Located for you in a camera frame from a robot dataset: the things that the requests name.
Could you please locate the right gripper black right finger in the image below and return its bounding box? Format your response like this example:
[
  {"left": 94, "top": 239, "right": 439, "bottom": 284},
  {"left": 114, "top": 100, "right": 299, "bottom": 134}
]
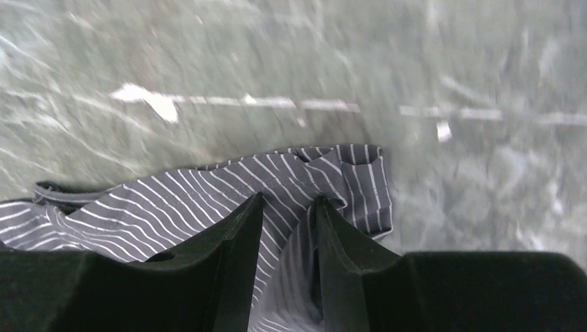
[{"left": 316, "top": 199, "right": 586, "bottom": 331}]

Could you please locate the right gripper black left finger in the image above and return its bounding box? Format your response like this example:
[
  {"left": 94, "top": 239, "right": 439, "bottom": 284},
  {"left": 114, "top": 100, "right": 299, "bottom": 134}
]
[{"left": 1, "top": 194, "right": 264, "bottom": 331}]

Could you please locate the grey striped underwear orange trim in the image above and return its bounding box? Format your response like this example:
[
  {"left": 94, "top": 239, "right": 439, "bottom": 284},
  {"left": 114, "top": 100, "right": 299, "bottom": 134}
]
[{"left": 1, "top": 144, "right": 393, "bottom": 331}]

